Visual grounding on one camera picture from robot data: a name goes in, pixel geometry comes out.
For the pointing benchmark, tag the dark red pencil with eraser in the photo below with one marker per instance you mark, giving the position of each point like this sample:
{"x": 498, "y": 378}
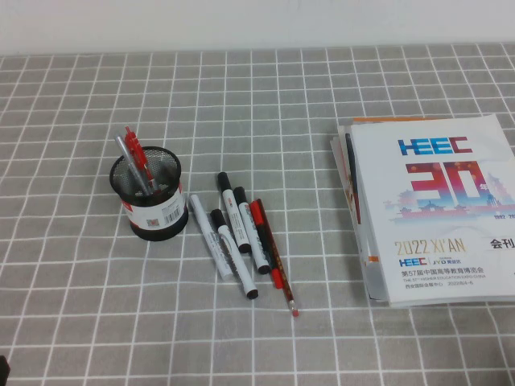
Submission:
{"x": 281, "y": 273}

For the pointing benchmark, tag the red and black pen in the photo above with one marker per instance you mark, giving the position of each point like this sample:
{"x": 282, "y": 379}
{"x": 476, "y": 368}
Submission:
{"x": 261, "y": 237}

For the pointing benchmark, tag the black mesh pen holder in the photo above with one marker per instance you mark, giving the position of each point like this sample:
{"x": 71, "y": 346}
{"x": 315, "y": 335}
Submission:
{"x": 157, "y": 219}

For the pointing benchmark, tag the red ballpoint pen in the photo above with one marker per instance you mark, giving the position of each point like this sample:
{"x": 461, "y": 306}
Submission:
{"x": 134, "y": 150}

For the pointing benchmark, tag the silver ballpoint pen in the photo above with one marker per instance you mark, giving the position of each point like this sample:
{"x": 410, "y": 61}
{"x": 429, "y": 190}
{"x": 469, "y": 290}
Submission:
{"x": 124, "y": 154}

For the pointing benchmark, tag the white marker with black cap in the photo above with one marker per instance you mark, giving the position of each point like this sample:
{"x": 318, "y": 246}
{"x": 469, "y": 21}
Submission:
{"x": 237, "y": 265}
{"x": 232, "y": 213}
{"x": 251, "y": 233}

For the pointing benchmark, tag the white paint marker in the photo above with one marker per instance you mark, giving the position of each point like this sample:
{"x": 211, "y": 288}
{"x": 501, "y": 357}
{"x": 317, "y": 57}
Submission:
{"x": 209, "y": 237}

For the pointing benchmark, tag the booklet with dark spine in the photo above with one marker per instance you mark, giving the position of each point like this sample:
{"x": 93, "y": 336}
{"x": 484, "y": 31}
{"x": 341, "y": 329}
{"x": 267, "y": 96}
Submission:
{"x": 350, "y": 161}

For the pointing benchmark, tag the white booklet with orange tab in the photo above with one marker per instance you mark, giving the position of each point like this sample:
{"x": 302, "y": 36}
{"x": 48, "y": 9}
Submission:
{"x": 372, "y": 277}

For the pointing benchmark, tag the grey checked tablecloth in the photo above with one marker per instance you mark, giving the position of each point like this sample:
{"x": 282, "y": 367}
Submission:
{"x": 281, "y": 346}

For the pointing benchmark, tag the orange-edged booklet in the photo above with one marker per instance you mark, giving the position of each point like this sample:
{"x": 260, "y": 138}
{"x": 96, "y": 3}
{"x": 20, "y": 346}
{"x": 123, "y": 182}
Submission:
{"x": 394, "y": 119}

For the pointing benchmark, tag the white HEEC booklet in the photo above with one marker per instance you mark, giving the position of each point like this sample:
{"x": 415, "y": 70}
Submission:
{"x": 434, "y": 225}

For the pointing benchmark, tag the dark object at table edge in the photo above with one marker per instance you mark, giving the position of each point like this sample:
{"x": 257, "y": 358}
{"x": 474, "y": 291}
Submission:
{"x": 3, "y": 366}

